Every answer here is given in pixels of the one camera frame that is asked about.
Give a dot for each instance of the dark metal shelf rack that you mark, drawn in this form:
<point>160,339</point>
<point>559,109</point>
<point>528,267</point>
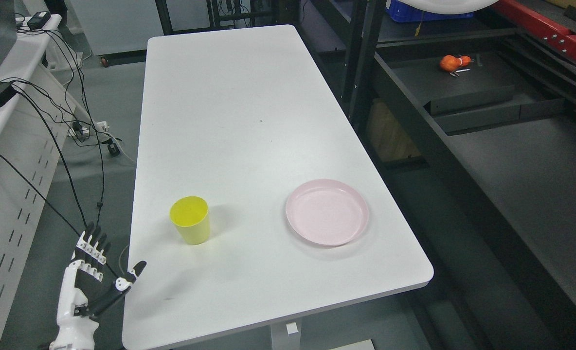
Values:
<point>492,194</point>

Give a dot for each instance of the pink plastic plate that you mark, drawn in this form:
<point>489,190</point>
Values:
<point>327,212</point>

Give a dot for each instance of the white perforated side desk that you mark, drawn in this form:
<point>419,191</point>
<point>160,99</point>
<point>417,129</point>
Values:
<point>28,157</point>

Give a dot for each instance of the black charger brick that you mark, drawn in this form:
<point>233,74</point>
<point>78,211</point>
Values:
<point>38,20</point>

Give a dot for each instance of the orange toy on shelf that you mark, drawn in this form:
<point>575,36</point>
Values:
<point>452,64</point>

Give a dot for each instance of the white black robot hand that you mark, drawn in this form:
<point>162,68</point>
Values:
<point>78,312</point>

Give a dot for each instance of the white table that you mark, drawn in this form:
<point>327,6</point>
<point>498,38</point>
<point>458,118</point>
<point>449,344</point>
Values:
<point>241,118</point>

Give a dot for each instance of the yellow plastic cup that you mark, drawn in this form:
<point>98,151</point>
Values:
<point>190,216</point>

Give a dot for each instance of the white power strip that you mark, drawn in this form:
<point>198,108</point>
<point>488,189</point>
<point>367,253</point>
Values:
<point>82,131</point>

